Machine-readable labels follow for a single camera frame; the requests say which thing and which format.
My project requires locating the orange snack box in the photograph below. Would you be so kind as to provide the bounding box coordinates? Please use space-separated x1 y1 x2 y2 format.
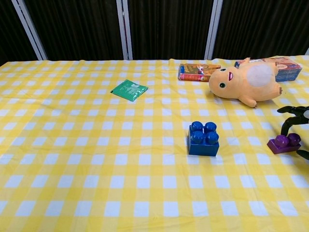
178 63 222 82

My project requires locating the blue toy building block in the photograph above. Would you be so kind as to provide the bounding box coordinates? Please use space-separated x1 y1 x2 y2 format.
188 120 220 157

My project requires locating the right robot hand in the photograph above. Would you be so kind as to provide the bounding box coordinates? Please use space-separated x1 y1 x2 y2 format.
277 105 309 160

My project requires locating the yellow white checkered tablecloth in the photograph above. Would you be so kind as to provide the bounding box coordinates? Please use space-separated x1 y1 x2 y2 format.
0 55 309 232

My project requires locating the green foil packet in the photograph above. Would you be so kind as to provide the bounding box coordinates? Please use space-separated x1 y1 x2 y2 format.
110 79 149 102

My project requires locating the orange plush toy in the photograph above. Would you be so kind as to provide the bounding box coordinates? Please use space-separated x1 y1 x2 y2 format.
208 57 283 108

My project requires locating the biscuit box with blue sides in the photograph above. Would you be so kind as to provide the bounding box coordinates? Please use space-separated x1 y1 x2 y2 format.
234 56 303 83

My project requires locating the purple toy building block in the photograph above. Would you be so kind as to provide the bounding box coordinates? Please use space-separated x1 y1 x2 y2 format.
267 132 302 155

